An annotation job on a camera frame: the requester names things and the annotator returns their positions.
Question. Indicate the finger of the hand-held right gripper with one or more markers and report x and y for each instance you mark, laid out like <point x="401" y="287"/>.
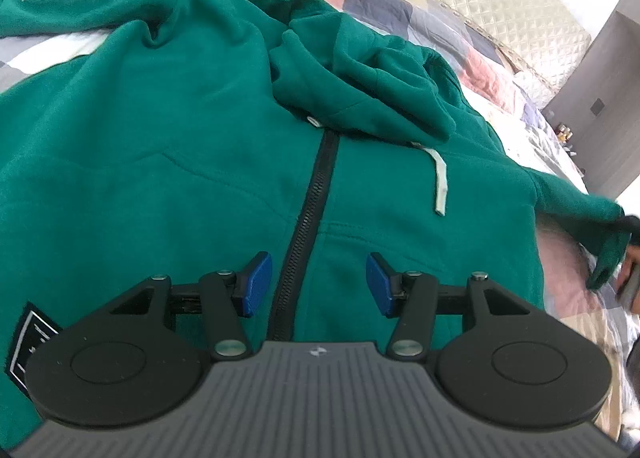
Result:
<point x="631" y="224"/>

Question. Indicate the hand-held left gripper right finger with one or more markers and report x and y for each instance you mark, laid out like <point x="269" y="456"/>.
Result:
<point x="381" y="283"/>

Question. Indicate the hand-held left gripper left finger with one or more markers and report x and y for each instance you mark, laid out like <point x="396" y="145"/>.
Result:
<point x="255" y="283"/>

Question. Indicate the green zip hoodie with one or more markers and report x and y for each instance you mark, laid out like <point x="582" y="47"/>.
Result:
<point x="150" y="138"/>

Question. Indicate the person's right hand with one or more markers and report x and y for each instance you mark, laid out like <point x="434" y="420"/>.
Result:
<point x="634" y="257"/>

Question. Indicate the grey wardrobe cabinet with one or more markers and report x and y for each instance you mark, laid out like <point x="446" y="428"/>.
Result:
<point x="600" y="63"/>

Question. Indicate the white fluffy blanket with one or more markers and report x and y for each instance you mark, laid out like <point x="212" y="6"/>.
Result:
<point x="631" y="413"/>

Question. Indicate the checkered patchwork quilt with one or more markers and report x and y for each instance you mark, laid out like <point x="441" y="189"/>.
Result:
<point x="500" y="78"/>

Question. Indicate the grey wall switch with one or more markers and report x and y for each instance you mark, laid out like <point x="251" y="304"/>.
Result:
<point x="597" y="107"/>

